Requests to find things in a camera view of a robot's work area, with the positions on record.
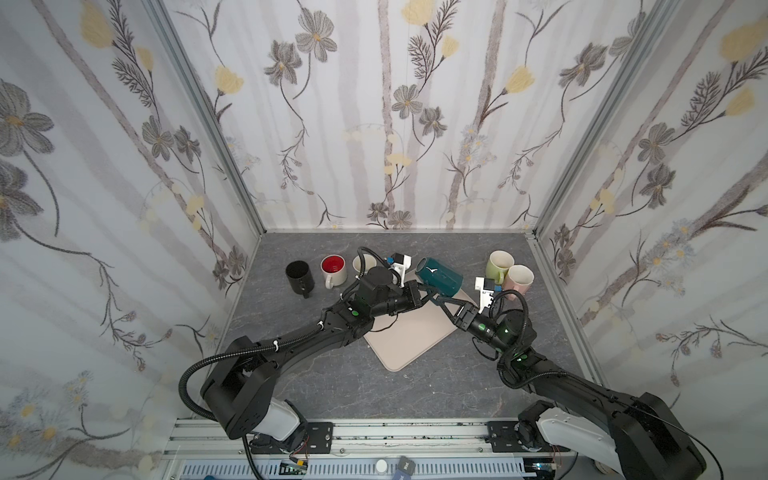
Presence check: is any pink mug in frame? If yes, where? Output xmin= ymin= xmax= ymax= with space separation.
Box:
xmin=502 ymin=265 xmax=535 ymax=295

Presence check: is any dark green mug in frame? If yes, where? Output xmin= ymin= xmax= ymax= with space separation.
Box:
xmin=415 ymin=257 xmax=463 ymax=297

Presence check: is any light green mug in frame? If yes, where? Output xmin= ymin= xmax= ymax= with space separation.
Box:
xmin=485 ymin=250 xmax=515 ymax=285

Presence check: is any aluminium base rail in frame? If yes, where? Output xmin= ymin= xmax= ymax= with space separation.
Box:
xmin=161 ymin=418 xmax=655 ymax=480

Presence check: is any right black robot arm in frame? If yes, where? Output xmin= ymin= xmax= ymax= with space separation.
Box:
xmin=428 ymin=288 xmax=711 ymax=479

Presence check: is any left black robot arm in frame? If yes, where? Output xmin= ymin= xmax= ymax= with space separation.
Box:
xmin=178 ymin=255 xmax=441 ymax=478

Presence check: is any grey mug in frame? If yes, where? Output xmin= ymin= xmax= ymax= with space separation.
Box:
xmin=352 ymin=253 xmax=378 ymax=278

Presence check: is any beige plastic tray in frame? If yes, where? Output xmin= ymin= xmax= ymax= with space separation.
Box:
xmin=364 ymin=302 xmax=457 ymax=372

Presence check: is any black mug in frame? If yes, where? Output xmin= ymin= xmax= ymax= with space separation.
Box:
xmin=285 ymin=260 xmax=315 ymax=298

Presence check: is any white mug red inside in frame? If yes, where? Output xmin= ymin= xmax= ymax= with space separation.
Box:
xmin=320 ymin=254 xmax=348 ymax=290

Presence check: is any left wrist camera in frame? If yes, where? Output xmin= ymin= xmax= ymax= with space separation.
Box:
xmin=386 ymin=253 xmax=412 ymax=287

